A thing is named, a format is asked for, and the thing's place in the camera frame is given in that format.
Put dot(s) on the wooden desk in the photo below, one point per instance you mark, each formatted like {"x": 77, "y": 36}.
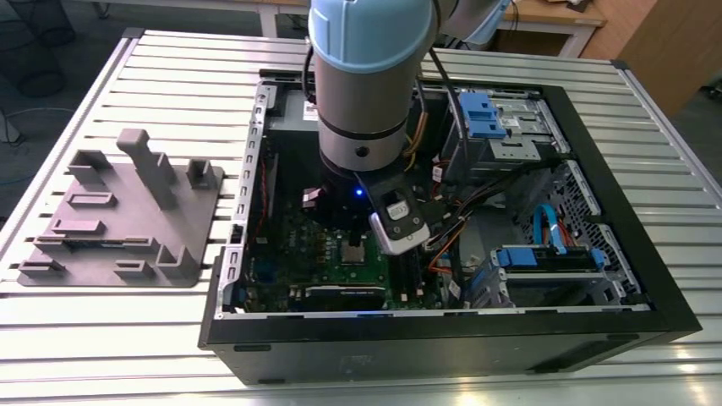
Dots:
{"x": 563, "y": 17}

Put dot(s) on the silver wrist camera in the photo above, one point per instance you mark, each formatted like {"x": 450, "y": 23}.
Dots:
{"x": 400, "y": 228}

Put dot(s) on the green RAM stick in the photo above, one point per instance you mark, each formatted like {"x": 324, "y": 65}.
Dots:
{"x": 92, "y": 244}

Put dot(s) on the black RAM slot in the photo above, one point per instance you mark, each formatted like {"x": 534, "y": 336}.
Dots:
{"x": 415, "y": 275}
{"x": 402, "y": 275}
{"x": 408, "y": 275}

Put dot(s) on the black graphics card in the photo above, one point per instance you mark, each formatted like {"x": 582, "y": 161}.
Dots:
{"x": 344, "y": 296}

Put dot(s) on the silver CPU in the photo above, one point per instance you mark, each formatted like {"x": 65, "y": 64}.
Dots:
{"x": 353, "y": 254}

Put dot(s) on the grey metal disk bay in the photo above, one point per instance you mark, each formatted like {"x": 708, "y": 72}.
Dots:
{"x": 542, "y": 287}

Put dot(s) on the black mesh bin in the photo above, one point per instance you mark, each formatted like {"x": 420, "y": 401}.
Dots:
{"x": 41, "y": 63}

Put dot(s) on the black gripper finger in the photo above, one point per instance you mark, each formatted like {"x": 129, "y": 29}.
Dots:
{"x": 355, "y": 234}

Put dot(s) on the grey metal drive cage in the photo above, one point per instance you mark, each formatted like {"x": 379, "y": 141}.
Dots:
{"x": 507, "y": 156}

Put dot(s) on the green motherboard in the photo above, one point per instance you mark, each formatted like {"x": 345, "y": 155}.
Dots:
{"x": 299, "y": 262}

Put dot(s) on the grey power supply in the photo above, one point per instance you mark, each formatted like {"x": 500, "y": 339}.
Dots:
{"x": 289, "y": 122}

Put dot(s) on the blue board connector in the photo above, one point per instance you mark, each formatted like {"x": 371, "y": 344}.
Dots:
{"x": 264, "y": 270}

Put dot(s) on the grey parts rack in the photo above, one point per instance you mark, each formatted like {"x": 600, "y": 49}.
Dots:
{"x": 129, "y": 237}

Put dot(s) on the blue plastic drive latch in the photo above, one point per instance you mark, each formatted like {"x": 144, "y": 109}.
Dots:
{"x": 482, "y": 118}

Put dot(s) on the black PC case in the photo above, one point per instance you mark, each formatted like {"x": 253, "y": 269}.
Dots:
{"x": 395, "y": 351}

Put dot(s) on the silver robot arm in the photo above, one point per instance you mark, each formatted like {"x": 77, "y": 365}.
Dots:
{"x": 366, "y": 105}

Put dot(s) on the hard disk in blue carrier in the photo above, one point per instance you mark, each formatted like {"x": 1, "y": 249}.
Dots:
{"x": 515, "y": 257}

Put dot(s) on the brown wooden cabinet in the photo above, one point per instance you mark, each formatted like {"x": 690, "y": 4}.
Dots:
{"x": 664, "y": 42}

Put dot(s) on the CPU socket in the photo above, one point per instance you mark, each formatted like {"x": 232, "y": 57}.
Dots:
{"x": 370, "y": 256}

